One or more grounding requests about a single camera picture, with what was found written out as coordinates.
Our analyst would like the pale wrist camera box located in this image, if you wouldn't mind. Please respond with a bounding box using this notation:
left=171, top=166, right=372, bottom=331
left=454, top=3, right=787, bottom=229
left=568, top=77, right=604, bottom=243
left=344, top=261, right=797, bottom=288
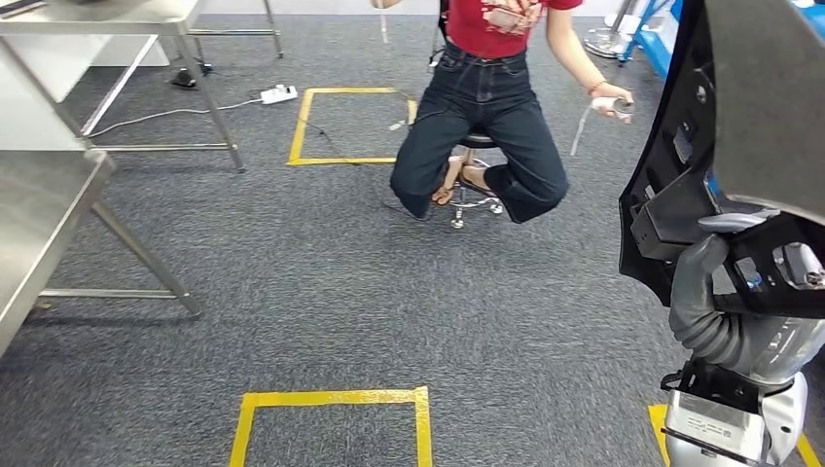
left=664, top=389, right=771, bottom=465

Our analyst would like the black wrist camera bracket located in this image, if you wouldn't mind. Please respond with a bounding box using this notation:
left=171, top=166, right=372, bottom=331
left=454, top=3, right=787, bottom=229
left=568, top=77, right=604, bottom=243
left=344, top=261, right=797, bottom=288
left=660, top=357, right=794, bottom=417

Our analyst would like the black stool chrome base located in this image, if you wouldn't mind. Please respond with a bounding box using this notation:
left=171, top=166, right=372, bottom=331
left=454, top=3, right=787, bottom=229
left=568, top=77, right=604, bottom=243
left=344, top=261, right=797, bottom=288
left=428, top=126, right=505, bottom=231

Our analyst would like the black plastic plate bracket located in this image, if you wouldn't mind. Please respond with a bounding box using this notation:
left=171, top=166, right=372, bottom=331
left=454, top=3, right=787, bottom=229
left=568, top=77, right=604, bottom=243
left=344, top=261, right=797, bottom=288
left=618, top=0, right=825, bottom=320

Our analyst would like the white partition panel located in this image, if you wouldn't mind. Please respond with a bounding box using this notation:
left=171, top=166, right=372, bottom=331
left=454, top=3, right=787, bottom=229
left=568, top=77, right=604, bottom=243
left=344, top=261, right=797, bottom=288
left=0, top=35, right=172, bottom=153

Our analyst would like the black power adapter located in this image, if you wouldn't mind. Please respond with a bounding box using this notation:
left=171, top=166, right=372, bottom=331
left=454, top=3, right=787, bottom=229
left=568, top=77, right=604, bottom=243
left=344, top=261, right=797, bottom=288
left=169, top=60, right=214, bottom=90

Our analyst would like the person's left hand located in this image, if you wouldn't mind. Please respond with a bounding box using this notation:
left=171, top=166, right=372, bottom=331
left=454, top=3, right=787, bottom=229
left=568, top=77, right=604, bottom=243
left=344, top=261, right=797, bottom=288
left=590, top=82, right=636, bottom=124

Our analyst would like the white floor cable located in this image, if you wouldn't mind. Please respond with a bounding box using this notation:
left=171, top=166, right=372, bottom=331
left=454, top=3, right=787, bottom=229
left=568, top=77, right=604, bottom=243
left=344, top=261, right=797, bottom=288
left=87, top=96, right=265, bottom=138

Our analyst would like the dark flat device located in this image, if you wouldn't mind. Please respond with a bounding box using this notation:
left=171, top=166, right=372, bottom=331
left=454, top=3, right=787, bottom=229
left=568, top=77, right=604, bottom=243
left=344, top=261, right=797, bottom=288
left=0, top=0, right=48, bottom=18

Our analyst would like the person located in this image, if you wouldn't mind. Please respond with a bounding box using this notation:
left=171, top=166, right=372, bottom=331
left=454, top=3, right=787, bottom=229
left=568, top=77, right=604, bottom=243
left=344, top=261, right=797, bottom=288
left=370, top=0, right=636, bottom=225

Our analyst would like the chrome round stanchion base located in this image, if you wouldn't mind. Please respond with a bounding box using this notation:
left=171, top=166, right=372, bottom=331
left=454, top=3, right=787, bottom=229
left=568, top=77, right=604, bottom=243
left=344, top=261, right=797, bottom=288
left=583, top=25, right=636, bottom=59

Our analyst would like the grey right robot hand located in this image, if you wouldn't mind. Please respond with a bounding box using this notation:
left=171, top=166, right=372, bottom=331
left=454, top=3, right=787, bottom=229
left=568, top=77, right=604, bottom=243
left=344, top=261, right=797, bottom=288
left=666, top=209, right=825, bottom=388

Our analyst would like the stainless steel workbench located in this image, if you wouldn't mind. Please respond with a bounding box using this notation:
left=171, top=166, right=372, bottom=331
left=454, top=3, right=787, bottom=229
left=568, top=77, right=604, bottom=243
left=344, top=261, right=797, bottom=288
left=0, top=149, right=205, bottom=359

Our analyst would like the stainless steel table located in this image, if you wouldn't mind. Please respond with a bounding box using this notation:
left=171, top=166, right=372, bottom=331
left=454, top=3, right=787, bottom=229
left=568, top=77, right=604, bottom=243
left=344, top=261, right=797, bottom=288
left=0, top=0, right=285, bottom=174

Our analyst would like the white power strip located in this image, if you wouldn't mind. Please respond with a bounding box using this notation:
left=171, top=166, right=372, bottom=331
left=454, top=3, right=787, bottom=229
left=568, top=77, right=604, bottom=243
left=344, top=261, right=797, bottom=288
left=259, top=84, right=299, bottom=106

